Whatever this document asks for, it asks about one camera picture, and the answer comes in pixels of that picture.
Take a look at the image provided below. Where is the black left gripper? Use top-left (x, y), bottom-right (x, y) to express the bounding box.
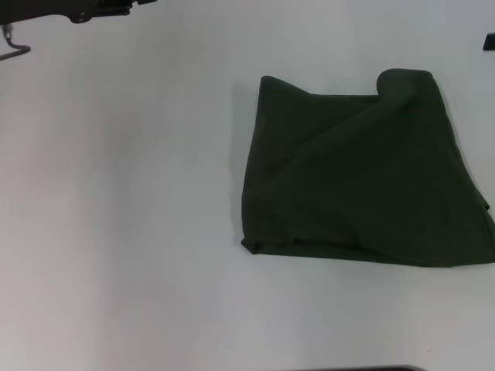
top-left (0, 0), bottom-right (156, 26)

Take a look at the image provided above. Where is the dark green FREE t-shirt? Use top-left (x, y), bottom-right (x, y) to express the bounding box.
top-left (240, 67), bottom-right (495, 269)

